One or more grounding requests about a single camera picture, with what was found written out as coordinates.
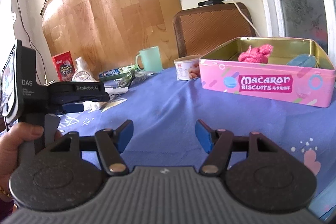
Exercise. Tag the white plastic bag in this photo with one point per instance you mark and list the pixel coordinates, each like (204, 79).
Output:
(81, 69)

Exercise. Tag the brown woven chair back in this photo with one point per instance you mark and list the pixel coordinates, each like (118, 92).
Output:
(210, 29)

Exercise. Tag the red snack box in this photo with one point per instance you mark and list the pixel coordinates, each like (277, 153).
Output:
(63, 65)

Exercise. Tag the wood-pattern wall sheet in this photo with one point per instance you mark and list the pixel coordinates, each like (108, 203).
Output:
(118, 16)

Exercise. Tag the white food can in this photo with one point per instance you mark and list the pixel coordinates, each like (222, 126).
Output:
(186, 69)

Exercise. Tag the blue printed tablecloth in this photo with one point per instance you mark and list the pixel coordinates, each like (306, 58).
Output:
(162, 108)

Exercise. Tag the black tape strip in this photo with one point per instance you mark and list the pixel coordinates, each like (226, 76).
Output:
(43, 7)

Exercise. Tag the mint green mug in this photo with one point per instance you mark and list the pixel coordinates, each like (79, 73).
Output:
(151, 60)

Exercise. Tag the blue soft pad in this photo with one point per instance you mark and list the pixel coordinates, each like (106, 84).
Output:
(300, 60)

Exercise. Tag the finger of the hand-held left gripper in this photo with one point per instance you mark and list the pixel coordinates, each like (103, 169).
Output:
(73, 108)

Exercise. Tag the green toothpaste box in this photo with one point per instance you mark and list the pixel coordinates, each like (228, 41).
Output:
(113, 73)

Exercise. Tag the white tissue pack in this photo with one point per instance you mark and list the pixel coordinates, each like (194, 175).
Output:
(93, 106)

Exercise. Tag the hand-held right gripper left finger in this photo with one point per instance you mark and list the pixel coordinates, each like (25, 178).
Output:
(125, 134)

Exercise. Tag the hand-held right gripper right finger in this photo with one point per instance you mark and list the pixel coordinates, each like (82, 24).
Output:
(204, 137)

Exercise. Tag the person's left hand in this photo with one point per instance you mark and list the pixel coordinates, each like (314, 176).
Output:
(9, 153)

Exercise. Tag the pink fluffy cloth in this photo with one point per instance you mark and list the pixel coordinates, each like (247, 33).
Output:
(254, 54)

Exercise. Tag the pink biscuit tin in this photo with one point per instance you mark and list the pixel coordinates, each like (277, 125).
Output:
(262, 94)

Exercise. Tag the dark green tool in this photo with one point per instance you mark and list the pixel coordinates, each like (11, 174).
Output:
(126, 79)

